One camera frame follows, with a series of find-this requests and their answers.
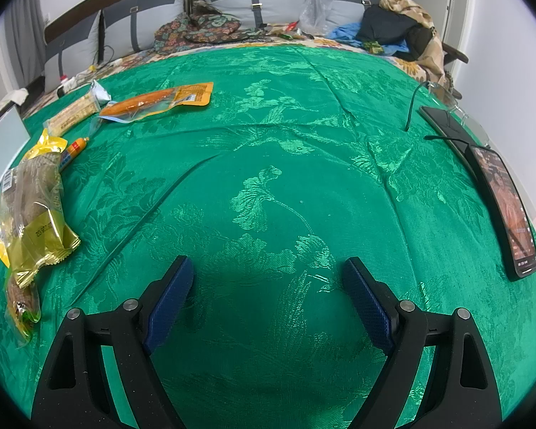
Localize blue cloth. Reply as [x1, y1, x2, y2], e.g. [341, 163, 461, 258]
[326, 22, 409, 56]

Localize white bottle with red cap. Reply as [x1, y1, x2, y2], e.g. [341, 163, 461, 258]
[56, 75, 79, 97]

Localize clear packet with brown pastry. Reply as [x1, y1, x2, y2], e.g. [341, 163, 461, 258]
[5, 272, 42, 347]

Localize small red wrapper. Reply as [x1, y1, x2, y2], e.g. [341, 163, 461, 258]
[277, 21, 314, 40]

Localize grey curtain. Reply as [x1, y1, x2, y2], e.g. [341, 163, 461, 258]
[0, 0, 43, 112]

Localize black bag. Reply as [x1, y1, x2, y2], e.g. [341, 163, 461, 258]
[356, 4, 434, 61]

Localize dark floral cloth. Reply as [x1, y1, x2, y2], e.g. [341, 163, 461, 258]
[154, 0, 273, 54]

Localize smartphone with lit screen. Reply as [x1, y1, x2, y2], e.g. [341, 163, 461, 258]
[466, 143, 536, 281]

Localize pale grey panel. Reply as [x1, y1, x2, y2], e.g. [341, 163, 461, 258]
[0, 106, 31, 217]

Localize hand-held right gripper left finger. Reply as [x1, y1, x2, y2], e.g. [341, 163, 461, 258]
[30, 255, 194, 429]

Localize large yellow snack packet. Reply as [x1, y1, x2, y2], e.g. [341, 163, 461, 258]
[0, 129, 81, 289]

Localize clear plastic bag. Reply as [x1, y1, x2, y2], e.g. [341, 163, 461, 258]
[298, 0, 338, 36]

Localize beige cracker packet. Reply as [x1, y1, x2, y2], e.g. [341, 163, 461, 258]
[42, 92, 101, 138]

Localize clear frame glasses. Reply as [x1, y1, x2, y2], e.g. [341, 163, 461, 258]
[429, 81, 492, 148]

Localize orange sausage stick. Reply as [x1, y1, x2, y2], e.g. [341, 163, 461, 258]
[59, 137, 90, 173]

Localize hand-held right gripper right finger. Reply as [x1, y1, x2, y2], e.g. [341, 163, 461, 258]
[342, 256, 504, 429]

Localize green floral blanket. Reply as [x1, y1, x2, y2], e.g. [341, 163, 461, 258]
[0, 45, 536, 429]

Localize orange sausage pouch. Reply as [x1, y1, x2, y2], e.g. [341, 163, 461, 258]
[97, 82, 214, 124]

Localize white cloth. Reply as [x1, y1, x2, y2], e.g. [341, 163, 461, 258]
[0, 88, 30, 121]

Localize black cable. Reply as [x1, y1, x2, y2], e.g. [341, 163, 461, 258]
[424, 135, 474, 145]
[404, 81, 430, 132]

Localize dark wooden chair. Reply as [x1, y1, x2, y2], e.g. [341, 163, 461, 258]
[442, 42, 470, 65]

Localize silver blue snack packet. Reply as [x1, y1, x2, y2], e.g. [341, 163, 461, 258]
[90, 79, 113, 110]

